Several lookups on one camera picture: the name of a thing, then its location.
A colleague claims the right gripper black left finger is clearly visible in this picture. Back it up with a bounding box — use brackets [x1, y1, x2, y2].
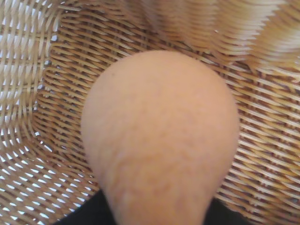
[52, 189, 118, 225]

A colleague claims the tan woven wicker basket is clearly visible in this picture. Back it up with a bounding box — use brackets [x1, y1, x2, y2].
[0, 0, 300, 225]

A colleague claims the brown round bread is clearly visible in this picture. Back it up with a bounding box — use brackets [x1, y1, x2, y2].
[81, 50, 240, 225]

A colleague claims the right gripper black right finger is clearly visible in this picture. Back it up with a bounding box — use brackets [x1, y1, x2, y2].
[201, 198, 247, 225]

